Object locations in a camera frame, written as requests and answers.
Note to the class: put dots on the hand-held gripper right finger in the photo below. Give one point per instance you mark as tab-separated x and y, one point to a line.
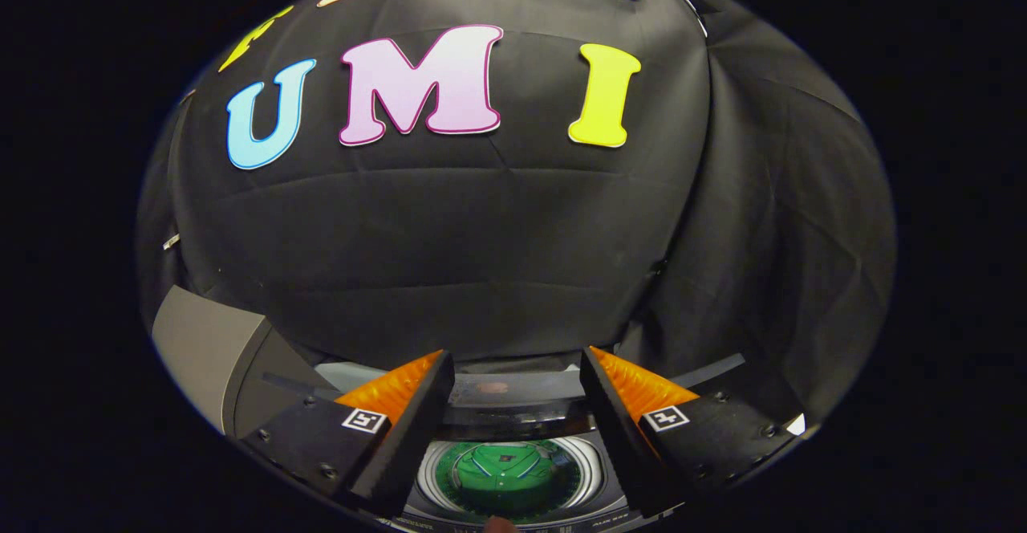
614	421

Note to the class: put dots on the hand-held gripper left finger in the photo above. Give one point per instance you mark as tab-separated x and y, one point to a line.
413	429

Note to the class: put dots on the green polo shirt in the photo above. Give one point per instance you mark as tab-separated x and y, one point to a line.
509	477

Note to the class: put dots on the dark grey washing machine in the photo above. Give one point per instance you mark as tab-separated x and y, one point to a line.
513	380

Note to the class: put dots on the white printed panel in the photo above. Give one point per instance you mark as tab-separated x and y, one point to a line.
796	425

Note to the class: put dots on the black backdrop cloth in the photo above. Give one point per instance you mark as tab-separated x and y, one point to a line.
481	236

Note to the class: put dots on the silver clip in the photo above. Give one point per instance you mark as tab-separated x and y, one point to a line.
171	241

